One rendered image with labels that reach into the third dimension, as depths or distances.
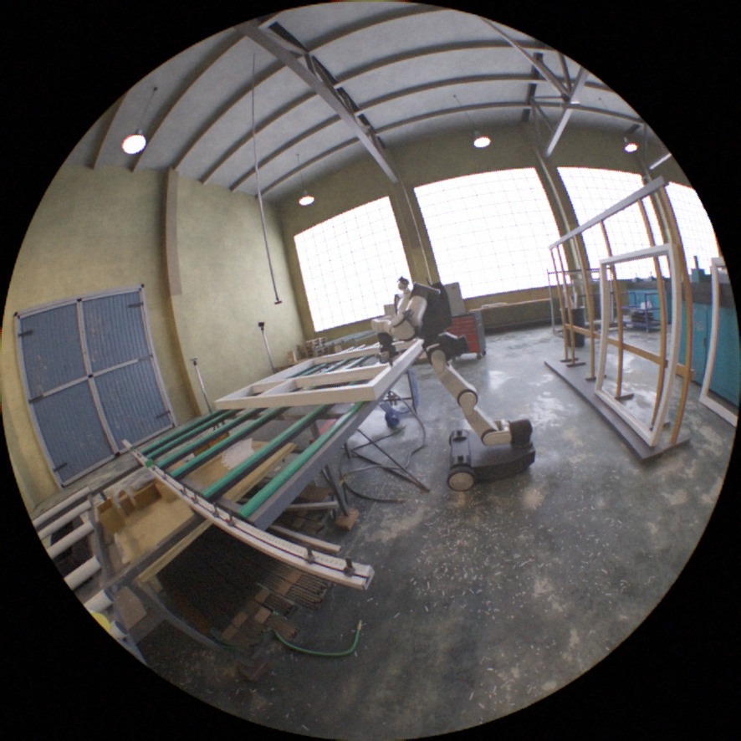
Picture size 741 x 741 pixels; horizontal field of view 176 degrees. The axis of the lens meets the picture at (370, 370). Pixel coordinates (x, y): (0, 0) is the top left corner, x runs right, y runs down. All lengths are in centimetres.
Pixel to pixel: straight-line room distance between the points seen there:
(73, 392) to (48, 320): 181
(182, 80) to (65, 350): 680
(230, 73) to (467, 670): 911
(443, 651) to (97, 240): 891
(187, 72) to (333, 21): 342
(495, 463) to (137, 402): 712
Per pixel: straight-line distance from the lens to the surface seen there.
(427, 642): 126
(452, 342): 153
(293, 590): 115
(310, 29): 763
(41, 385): 716
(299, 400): 138
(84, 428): 697
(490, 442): 176
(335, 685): 130
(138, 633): 104
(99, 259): 799
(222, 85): 820
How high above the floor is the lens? 123
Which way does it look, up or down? 12 degrees down
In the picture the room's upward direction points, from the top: 13 degrees counter-clockwise
